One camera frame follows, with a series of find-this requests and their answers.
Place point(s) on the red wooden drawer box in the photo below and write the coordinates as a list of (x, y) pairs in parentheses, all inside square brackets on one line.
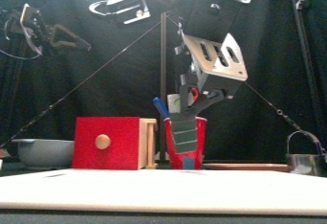
[(114, 132)]

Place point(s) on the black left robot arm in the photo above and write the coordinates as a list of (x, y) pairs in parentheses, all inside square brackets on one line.
[(12, 23)]

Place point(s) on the grey bowl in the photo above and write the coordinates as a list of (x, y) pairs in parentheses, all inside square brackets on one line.
[(42, 152)]

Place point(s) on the slanted frame pole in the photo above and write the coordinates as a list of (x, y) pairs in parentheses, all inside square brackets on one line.
[(305, 58)]

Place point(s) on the white cutting board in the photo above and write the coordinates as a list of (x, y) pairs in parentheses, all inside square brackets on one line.
[(161, 192)]

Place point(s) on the blue tape piece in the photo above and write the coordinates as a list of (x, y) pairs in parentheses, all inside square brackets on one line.
[(188, 163)]

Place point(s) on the blue toy knife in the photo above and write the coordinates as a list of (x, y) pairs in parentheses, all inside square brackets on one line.
[(160, 106)]

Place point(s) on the vertical frame pole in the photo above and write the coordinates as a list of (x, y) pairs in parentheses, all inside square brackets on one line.
[(162, 74)]

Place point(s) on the white toy utensil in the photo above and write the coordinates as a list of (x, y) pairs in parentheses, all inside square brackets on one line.
[(173, 103)]

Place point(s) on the red plastic cup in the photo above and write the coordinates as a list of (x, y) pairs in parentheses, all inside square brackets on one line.
[(201, 138)]

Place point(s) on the brown plate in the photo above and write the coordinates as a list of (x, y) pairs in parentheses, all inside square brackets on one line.
[(247, 167)]

